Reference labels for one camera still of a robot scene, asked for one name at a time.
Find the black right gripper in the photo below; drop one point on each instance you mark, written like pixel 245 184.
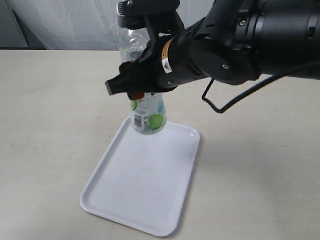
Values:
pixel 162 66

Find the clear plastic drink bottle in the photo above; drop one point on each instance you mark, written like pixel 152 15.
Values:
pixel 148 113

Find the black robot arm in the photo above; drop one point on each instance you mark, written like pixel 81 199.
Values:
pixel 237 41

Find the white plastic tray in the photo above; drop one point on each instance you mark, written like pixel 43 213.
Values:
pixel 142 180

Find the white backdrop cloth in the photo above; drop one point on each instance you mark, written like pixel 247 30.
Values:
pixel 81 24

